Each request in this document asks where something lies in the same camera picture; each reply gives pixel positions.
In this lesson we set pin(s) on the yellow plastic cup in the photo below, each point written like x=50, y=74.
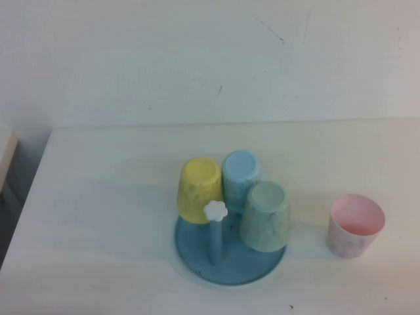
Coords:
x=197, y=193

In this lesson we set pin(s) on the pale green plastic cup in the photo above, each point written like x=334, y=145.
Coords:
x=262, y=226

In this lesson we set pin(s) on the light blue plastic cup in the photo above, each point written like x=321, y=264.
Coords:
x=241, y=183

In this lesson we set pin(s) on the pink plastic cup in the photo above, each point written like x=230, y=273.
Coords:
x=344, y=243

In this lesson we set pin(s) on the blue cup stand white caps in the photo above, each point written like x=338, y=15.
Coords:
x=246, y=265

